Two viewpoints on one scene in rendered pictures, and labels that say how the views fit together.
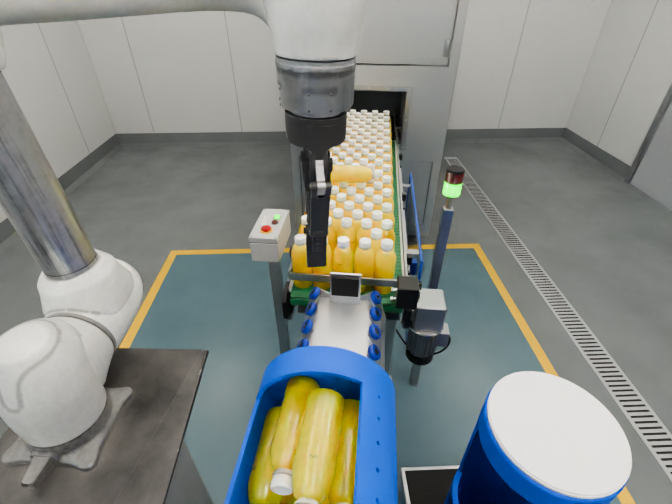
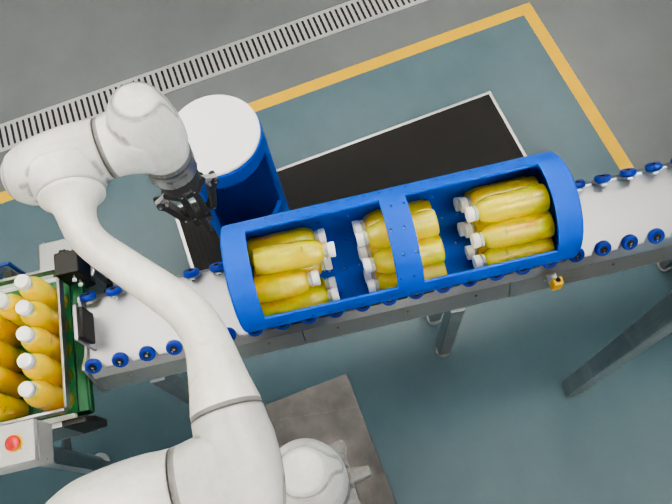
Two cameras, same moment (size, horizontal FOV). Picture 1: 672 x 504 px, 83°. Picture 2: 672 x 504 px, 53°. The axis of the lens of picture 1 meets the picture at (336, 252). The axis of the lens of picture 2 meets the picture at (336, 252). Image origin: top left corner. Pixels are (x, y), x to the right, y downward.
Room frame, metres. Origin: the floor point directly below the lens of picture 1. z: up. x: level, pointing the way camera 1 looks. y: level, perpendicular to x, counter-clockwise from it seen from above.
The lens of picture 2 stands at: (0.30, 0.69, 2.72)
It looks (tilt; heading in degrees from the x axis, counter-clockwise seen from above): 68 degrees down; 263
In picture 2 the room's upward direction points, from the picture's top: 12 degrees counter-clockwise
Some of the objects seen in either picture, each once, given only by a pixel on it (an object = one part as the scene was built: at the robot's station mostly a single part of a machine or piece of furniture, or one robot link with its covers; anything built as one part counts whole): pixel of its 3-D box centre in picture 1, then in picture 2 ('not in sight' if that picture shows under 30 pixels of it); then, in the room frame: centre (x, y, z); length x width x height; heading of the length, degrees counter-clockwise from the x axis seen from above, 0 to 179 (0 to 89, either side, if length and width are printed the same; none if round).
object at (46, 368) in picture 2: (322, 263); (44, 369); (1.05, 0.05, 0.99); 0.07 x 0.07 x 0.19
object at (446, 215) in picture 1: (427, 311); not in sight; (1.26, -0.43, 0.55); 0.04 x 0.04 x 1.10; 84
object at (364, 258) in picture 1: (363, 266); (42, 318); (1.03, -0.10, 0.99); 0.07 x 0.07 x 0.19
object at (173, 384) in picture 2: not in sight; (184, 391); (0.86, 0.05, 0.31); 0.06 x 0.06 x 0.63; 84
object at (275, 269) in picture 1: (283, 336); (94, 466); (1.16, 0.24, 0.50); 0.04 x 0.04 x 1.00; 84
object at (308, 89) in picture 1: (315, 84); (169, 162); (0.47, 0.02, 1.71); 0.09 x 0.09 x 0.06
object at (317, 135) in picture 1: (316, 145); (181, 182); (0.47, 0.03, 1.64); 0.08 x 0.07 x 0.09; 8
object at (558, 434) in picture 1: (554, 426); (213, 134); (0.44, -0.47, 1.03); 0.28 x 0.28 x 0.01
